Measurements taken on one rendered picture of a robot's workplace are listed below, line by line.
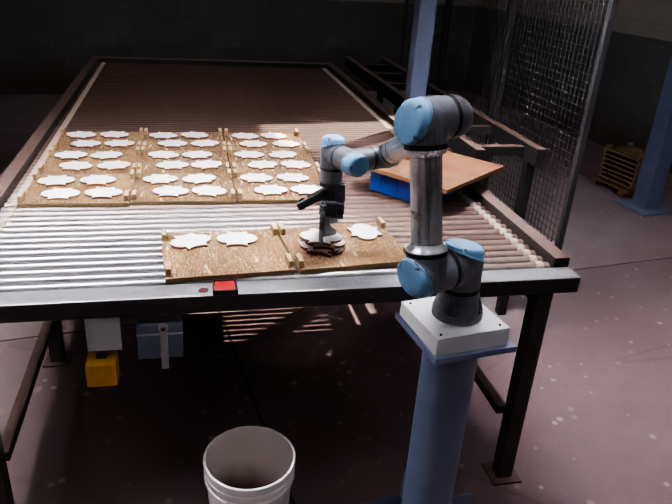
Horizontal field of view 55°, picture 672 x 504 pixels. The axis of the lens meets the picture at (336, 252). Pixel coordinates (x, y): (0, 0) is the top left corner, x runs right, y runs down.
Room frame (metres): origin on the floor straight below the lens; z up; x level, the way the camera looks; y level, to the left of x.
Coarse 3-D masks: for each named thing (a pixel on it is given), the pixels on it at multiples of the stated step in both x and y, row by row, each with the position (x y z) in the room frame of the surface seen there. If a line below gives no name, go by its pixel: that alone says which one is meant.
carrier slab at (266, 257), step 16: (272, 240) 2.10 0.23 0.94; (176, 256) 1.92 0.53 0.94; (192, 256) 1.93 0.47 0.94; (208, 256) 1.94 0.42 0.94; (224, 256) 1.95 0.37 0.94; (240, 256) 1.96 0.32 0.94; (256, 256) 1.96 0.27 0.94; (272, 256) 1.97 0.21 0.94; (176, 272) 1.81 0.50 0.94; (192, 272) 1.82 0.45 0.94; (208, 272) 1.82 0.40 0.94; (224, 272) 1.83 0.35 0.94; (240, 272) 1.84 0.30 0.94; (256, 272) 1.85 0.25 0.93; (272, 272) 1.86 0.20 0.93; (288, 272) 1.88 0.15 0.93
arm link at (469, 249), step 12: (456, 240) 1.72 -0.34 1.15; (468, 240) 1.73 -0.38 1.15; (456, 252) 1.65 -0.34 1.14; (468, 252) 1.64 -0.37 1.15; (480, 252) 1.66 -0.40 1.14; (456, 264) 1.62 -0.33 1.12; (468, 264) 1.64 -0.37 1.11; (480, 264) 1.66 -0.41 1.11; (468, 276) 1.63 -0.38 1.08; (480, 276) 1.66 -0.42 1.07; (456, 288) 1.64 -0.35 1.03; (468, 288) 1.64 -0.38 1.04
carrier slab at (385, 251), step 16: (352, 224) 2.30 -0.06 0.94; (368, 224) 2.31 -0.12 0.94; (288, 240) 2.11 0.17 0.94; (352, 240) 2.15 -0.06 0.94; (384, 240) 2.17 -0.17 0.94; (304, 256) 1.99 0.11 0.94; (320, 256) 2.00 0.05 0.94; (336, 256) 2.01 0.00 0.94; (352, 256) 2.02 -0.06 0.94; (368, 256) 2.02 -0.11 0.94; (384, 256) 2.03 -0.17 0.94; (400, 256) 2.04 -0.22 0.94; (304, 272) 1.89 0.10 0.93
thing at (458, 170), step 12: (444, 156) 2.96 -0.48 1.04; (456, 156) 2.97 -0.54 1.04; (384, 168) 2.71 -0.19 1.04; (396, 168) 2.72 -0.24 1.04; (408, 168) 2.73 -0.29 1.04; (444, 168) 2.77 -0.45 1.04; (456, 168) 2.78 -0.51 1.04; (468, 168) 2.79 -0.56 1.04; (480, 168) 2.81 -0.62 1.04; (492, 168) 2.82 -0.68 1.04; (408, 180) 2.60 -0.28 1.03; (444, 180) 2.60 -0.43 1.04; (456, 180) 2.61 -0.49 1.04; (468, 180) 2.62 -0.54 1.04; (444, 192) 2.49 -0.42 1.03
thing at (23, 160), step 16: (96, 64) 5.38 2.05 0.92; (80, 80) 4.57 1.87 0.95; (64, 96) 4.05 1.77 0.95; (64, 112) 3.78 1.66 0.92; (48, 128) 3.30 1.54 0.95; (32, 144) 3.00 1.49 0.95; (16, 160) 2.75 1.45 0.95; (32, 160) 2.87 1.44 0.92; (0, 176) 2.54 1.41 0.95; (16, 176) 2.56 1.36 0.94; (0, 192) 2.35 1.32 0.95; (0, 208) 2.28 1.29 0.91
